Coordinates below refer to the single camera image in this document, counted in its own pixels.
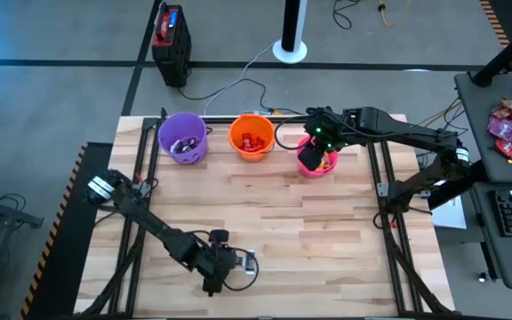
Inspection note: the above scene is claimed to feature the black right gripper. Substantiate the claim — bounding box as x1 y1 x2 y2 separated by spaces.
299 106 357 173

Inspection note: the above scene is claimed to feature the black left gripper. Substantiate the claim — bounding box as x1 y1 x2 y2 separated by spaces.
188 242 251 298

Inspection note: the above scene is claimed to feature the purple yellow Sour Patch bag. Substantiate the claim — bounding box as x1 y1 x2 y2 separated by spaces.
316 153 335 172

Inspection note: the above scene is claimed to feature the purple pumpkin face bucket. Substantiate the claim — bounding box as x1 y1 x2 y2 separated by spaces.
156 111 208 165

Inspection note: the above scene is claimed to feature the purple candy bag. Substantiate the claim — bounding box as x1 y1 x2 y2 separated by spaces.
486 116 512 142

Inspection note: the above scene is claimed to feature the pink pumpkin face bucket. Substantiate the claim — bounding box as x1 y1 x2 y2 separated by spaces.
295 135 340 180

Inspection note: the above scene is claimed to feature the orange pumpkin face bucket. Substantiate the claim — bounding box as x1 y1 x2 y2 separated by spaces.
228 113 277 164

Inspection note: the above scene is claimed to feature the black white floor stand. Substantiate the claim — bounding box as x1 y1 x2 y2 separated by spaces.
271 0 309 65

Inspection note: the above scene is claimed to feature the black diagonal desk leg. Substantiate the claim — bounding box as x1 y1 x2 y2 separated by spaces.
427 159 491 211

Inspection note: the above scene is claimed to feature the dark grey side desk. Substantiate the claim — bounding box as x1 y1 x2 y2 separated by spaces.
454 70 512 291

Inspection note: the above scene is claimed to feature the red black tool case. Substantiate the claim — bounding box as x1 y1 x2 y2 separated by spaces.
150 2 193 89

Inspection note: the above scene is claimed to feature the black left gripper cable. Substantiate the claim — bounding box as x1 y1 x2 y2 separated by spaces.
222 246 261 293

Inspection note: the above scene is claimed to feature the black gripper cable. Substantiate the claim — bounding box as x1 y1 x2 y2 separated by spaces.
222 246 261 293
274 116 313 151

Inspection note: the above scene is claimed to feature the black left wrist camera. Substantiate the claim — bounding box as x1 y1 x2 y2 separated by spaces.
209 228 231 244

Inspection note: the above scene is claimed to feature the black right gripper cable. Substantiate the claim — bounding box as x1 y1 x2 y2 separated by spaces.
274 116 313 151

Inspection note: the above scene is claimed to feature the white floor cable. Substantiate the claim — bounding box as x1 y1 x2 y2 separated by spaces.
201 41 279 117

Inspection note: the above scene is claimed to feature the black left arm cable bundle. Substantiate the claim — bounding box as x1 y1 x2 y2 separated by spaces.
76 212 148 319

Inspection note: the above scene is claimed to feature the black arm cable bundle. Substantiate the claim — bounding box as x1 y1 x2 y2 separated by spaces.
76 212 148 319
371 208 452 317

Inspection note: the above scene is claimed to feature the yellow desk cable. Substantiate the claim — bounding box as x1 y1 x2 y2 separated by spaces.
409 98 464 128

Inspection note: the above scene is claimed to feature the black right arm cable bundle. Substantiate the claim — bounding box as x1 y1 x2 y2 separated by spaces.
371 208 452 317

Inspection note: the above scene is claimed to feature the black desk cable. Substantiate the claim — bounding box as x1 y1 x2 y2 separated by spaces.
415 100 470 140

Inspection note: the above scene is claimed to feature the black looped floor cable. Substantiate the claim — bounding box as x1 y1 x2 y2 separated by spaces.
332 0 364 31

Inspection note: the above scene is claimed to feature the yellow floor cable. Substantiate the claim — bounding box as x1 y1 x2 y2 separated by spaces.
378 0 416 28

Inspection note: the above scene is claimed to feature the black desk post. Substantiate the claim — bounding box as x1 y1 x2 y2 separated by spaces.
471 17 512 89

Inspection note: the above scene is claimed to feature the grey metal cart frame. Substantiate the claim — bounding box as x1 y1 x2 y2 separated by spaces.
0 177 46 320

